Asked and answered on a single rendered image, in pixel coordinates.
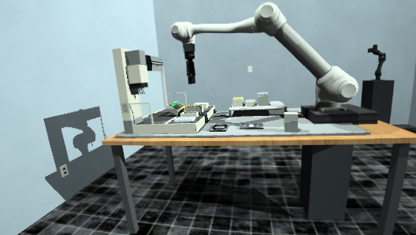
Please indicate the white ready key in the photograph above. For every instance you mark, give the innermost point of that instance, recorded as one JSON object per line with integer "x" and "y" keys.
{"x": 290, "y": 122}

